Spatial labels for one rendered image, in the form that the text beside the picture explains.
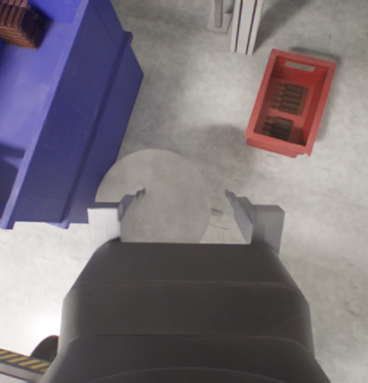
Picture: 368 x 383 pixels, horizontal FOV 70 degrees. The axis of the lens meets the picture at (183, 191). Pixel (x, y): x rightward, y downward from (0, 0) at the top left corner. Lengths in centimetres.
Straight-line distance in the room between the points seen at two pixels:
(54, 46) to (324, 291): 112
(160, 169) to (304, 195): 50
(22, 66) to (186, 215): 67
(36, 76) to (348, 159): 102
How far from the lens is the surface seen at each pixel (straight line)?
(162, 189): 68
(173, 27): 119
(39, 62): 99
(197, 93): 103
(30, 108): 93
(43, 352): 97
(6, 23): 97
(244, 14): 97
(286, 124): 99
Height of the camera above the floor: 91
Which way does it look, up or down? 80 degrees down
